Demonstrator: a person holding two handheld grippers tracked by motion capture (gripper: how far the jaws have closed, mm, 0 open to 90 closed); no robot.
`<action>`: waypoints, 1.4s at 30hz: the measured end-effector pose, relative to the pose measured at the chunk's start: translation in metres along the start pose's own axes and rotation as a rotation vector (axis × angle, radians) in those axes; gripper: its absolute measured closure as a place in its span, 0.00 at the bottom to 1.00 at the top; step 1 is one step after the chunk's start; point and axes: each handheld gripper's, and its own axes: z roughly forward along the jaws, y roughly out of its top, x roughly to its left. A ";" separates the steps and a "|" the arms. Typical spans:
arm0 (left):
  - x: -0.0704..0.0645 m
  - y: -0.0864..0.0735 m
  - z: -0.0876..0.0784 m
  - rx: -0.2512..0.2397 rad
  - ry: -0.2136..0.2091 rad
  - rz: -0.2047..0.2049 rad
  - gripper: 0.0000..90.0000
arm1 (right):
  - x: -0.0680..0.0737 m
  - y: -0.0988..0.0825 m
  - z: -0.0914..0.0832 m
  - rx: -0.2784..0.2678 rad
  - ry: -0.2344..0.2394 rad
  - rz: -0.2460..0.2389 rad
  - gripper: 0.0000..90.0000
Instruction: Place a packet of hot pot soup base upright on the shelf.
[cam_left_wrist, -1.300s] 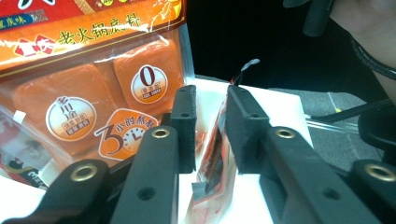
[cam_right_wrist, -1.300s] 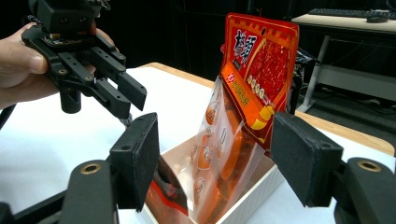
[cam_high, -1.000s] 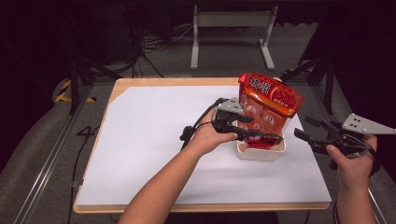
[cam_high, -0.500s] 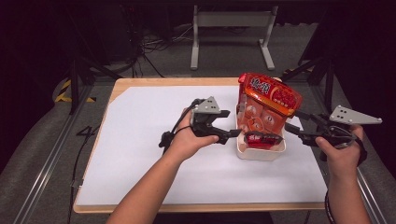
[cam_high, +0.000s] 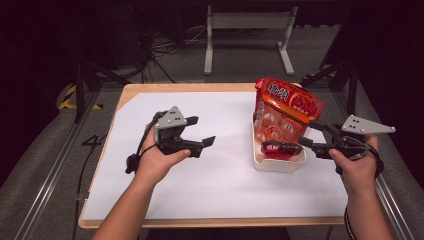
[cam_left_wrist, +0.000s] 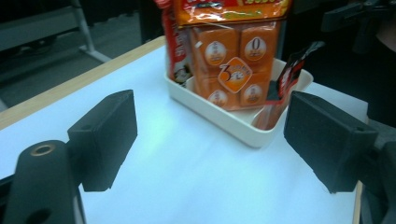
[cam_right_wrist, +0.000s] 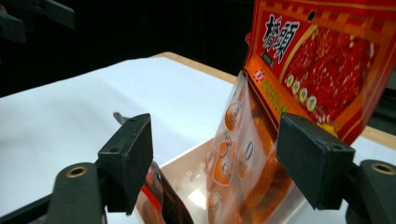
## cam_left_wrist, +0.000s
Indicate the orange seasoning block packet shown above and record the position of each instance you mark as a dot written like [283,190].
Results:
[230,62]

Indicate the cream divided plastic container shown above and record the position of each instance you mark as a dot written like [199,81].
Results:
[224,119]

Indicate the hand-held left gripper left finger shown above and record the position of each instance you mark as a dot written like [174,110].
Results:
[106,140]

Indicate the white table mat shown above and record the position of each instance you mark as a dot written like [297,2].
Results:
[186,174]

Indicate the white metal desk frame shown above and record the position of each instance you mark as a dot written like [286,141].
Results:
[37,28]

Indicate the small black red sachet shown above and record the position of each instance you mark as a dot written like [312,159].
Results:
[288,74]

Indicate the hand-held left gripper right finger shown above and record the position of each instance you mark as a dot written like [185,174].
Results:
[327,140]

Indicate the red and black soup packet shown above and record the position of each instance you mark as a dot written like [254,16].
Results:
[176,46]

